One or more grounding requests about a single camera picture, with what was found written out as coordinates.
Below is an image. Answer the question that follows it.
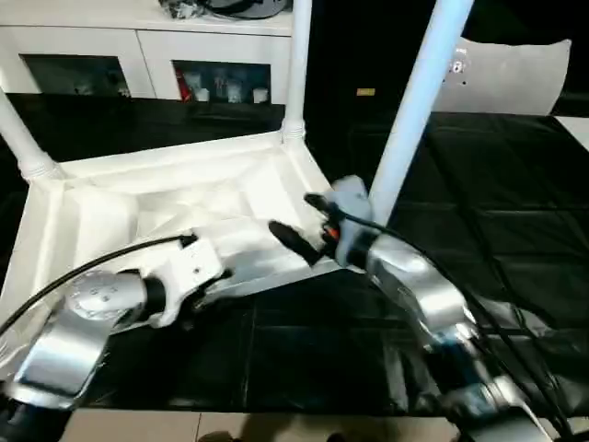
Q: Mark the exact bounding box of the white plastic table top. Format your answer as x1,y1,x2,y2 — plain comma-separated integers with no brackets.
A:
0,129,343,369

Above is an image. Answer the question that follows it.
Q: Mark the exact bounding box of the black work mat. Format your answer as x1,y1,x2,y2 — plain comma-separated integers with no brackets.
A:
0,92,589,415

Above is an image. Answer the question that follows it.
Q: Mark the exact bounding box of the black sofa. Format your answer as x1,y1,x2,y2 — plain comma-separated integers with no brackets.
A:
309,0,589,116

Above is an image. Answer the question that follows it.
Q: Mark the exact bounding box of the grey cushion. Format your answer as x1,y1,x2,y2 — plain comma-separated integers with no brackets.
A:
440,37,572,117

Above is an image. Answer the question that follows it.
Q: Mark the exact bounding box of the white flat board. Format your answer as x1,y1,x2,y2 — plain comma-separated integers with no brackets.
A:
556,114,589,150

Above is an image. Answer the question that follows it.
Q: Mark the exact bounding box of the white glass-door cabinet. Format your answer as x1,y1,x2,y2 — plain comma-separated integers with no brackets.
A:
0,0,297,104

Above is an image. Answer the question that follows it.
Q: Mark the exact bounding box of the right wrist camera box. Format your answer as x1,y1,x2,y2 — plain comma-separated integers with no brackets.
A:
326,176,375,231

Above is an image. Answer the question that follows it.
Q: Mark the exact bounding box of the dark cabled device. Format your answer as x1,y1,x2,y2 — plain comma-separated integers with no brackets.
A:
158,0,294,19

